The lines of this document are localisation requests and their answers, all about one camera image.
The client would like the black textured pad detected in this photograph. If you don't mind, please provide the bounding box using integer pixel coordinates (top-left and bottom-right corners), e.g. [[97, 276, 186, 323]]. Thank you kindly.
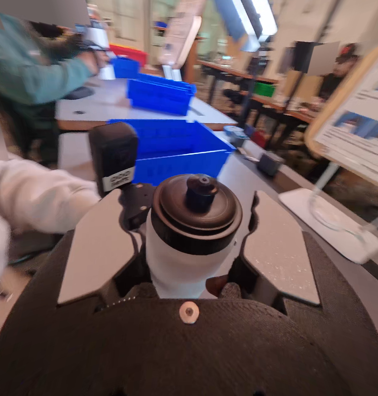
[[64, 87, 95, 100]]

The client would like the small grey charger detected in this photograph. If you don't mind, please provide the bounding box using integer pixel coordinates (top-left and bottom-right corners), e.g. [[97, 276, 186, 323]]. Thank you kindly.
[[232, 130, 251, 147]]

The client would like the white plastic bottle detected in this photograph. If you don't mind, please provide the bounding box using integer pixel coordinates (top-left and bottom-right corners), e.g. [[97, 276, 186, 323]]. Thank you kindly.
[[146, 210, 236, 299]]

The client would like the person's left forearm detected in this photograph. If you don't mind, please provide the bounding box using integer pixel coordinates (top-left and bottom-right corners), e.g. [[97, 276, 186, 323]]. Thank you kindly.
[[0, 153, 101, 236]]

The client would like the blue plastic bin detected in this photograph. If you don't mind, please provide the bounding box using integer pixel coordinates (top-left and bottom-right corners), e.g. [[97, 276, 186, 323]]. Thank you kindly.
[[110, 57, 140, 79], [108, 119, 236, 186], [126, 74, 197, 116]]

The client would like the long wooden table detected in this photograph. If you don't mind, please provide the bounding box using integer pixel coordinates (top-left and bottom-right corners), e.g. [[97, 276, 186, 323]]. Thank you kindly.
[[197, 59, 280, 106]]

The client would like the black bottle lid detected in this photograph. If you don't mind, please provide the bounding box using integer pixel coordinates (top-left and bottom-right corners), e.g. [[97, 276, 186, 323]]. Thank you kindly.
[[150, 173, 243, 256]]

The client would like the green plastic bin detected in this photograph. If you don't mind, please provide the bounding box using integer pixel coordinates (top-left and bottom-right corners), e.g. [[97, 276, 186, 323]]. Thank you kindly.
[[254, 82, 276, 98]]

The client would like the black monitor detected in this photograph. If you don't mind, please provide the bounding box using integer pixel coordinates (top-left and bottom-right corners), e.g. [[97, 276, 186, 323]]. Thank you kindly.
[[292, 41, 324, 73]]

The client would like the grey power adapter box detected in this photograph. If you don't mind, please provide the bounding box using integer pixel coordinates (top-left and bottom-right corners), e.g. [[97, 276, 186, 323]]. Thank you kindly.
[[257, 152, 285, 177]]

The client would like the red plastic bin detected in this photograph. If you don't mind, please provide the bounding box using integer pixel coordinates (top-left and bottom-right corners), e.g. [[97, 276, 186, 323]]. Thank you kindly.
[[109, 44, 149, 67]]

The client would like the person's right hand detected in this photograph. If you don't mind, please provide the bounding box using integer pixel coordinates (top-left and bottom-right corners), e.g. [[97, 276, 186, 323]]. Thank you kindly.
[[206, 275, 229, 296]]

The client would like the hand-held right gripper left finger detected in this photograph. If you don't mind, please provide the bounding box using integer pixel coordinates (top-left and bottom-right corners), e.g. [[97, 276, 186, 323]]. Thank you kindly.
[[57, 189, 138, 305]]

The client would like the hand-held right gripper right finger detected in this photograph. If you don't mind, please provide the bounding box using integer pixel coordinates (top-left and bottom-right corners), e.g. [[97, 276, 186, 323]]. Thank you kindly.
[[241, 190, 321, 307]]

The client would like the studio light panel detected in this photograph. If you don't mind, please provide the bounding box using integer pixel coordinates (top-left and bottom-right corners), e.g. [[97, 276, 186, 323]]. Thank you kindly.
[[214, 0, 278, 51]]

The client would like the wooden instruction board stand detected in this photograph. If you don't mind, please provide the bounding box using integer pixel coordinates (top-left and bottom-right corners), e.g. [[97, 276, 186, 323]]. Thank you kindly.
[[158, 0, 206, 81], [279, 40, 378, 265]]

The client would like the black office chair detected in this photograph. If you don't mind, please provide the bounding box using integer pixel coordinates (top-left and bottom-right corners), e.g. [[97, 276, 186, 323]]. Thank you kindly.
[[223, 88, 248, 106]]

